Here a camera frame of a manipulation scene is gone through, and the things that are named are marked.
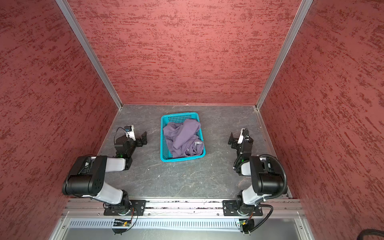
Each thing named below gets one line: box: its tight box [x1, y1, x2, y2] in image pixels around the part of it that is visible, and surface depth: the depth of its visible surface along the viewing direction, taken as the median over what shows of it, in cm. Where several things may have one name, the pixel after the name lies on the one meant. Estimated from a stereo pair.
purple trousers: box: [163, 119, 204, 158], surface depth 91 cm
